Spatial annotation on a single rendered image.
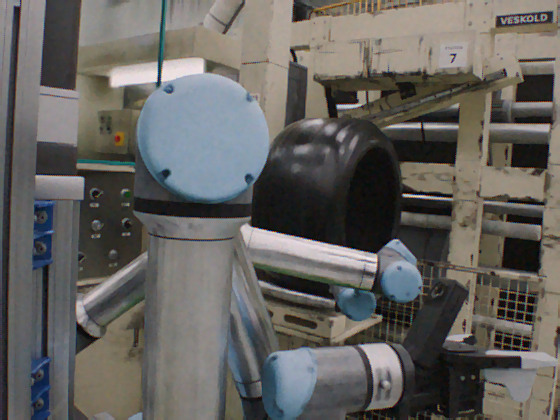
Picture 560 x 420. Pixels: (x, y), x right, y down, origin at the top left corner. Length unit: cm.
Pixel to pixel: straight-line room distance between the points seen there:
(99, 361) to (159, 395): 124
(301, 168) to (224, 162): 98
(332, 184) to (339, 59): 67
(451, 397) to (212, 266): 34
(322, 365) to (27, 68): 50
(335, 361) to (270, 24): 140
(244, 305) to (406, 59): 132
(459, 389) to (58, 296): 56
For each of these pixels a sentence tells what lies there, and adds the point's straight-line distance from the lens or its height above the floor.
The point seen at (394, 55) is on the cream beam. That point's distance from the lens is 183.
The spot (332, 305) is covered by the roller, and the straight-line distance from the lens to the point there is 152.
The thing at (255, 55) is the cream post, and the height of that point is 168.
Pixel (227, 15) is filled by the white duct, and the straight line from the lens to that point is 238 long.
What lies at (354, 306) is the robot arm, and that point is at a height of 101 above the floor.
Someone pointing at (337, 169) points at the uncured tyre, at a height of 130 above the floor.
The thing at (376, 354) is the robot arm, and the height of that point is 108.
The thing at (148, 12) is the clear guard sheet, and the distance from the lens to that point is 182.
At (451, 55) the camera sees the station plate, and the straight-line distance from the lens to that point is 176.
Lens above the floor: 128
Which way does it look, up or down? 3 degrees down
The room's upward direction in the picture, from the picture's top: 4 degrees clockwise
